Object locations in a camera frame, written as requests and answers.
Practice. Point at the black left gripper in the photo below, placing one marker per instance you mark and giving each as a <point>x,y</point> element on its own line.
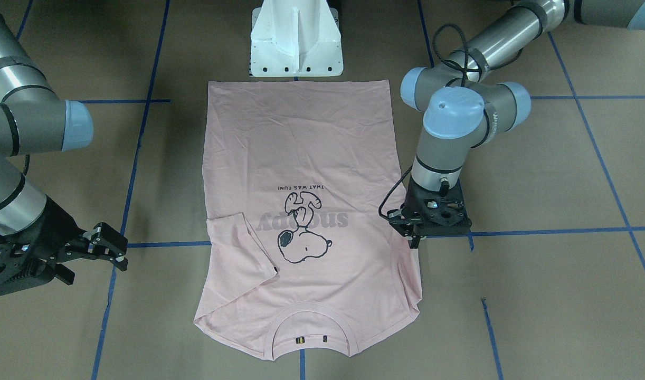
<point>413,230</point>

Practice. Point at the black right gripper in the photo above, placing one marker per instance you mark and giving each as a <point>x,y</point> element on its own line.
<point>52,230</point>

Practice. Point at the pink Snoopy t-shirt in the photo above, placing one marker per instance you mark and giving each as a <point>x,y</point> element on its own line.
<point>294,174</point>

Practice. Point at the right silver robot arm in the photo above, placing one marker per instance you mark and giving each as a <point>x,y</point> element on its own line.
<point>33,119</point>

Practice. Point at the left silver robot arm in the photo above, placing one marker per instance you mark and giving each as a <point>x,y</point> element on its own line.
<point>460,112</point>

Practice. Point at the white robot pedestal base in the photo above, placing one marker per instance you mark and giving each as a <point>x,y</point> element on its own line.
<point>296,39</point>

